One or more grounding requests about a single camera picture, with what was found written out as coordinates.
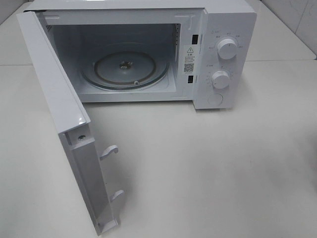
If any round white door button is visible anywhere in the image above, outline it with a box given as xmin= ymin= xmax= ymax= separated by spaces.
xmin=208 ymin=93 xmax=223 ymax=107

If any white timer knob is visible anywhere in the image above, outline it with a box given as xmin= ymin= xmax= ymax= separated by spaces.
xmin=211 ymin=70 xmax=230 ymax=89

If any white microwave door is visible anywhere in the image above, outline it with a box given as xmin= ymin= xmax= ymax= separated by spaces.
xmin=17 ymin=11 xmax=124 ymax=235

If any glass microwave turntable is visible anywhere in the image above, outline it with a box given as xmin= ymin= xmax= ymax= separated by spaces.
xmin=80 ymin=43 xmax=169 ymax=91

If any white warning label sticker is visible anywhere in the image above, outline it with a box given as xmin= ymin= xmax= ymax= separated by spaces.
xmin=182 ymin=45 xmax=199 ymax=74

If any white microwave oven body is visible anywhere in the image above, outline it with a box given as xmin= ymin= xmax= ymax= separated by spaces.
xmin=22 ymin=0 xmax=257 ymax=109

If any upper white power knob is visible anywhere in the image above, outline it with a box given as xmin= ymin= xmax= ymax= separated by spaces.
xmin=217 ymin=38 xmax=238 ymax=60

